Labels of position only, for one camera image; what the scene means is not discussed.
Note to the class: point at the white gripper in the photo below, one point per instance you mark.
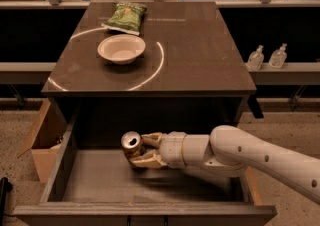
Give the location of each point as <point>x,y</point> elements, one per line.
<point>171,149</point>

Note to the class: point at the orange soda can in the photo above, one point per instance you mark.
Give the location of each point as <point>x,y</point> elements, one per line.
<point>132,145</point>

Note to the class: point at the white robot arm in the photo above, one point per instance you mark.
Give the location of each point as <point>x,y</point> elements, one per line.
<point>227,151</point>

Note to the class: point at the open grey top drawer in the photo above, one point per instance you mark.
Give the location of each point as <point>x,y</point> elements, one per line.
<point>92,184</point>

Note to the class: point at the dark grey drawer cabinet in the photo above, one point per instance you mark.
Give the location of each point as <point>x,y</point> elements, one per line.
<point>190,77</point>

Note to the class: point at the white paper bowl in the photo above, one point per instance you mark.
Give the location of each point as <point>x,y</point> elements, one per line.
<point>121,49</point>

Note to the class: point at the brown cardboard box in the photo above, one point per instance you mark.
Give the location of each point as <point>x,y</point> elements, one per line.
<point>44,138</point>

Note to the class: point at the green chip bag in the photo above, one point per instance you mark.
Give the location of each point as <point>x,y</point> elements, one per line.
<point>127,18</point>

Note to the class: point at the clear sanitizer bottle left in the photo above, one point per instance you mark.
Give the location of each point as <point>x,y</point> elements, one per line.
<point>256,59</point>

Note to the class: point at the clear sanitizer bottle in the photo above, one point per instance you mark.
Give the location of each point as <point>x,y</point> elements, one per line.
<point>256,59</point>
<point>278,57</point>

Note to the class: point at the clear sanitizer bottle right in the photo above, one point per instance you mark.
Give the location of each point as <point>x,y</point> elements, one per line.
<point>278,57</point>

